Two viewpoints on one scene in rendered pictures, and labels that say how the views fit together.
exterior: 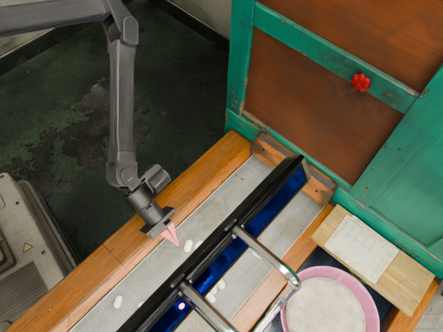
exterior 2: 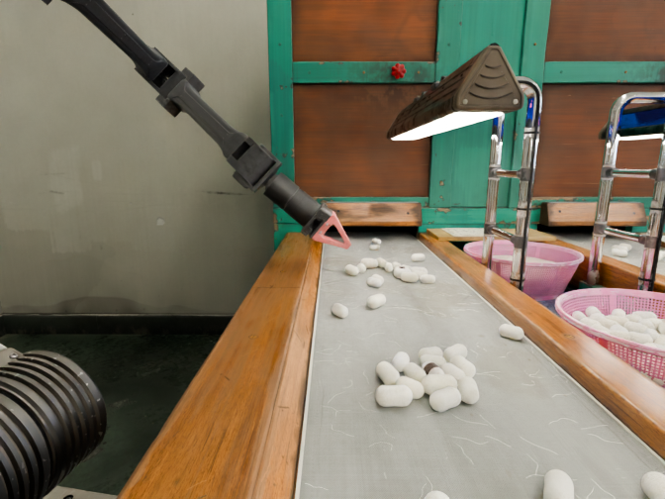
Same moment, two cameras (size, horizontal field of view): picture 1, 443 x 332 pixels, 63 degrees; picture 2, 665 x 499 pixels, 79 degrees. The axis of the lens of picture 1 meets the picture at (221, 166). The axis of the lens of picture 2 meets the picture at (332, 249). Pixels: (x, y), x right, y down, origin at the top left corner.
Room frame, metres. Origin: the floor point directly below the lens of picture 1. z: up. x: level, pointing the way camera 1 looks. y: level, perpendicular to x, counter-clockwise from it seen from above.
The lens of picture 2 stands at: (-0.29, 0.66, 0.98)
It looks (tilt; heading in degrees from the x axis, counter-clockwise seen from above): 12 degrees down; 320
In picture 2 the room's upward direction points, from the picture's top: straight up
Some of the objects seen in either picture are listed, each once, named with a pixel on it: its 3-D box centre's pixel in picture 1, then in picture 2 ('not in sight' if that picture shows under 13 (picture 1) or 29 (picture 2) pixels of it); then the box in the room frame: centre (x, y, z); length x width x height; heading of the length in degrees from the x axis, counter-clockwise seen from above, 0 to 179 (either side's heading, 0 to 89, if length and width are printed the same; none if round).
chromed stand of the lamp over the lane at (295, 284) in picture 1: (233, 304); (465, 205); (0.16, -0.05, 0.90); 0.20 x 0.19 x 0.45; 140
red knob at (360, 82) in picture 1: (361, 82); (398, 71); (0.56, -0.29, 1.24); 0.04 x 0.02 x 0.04; 50
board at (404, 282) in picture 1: (370, 256); (487, 234); (0.34, -0.45, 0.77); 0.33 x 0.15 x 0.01; 50
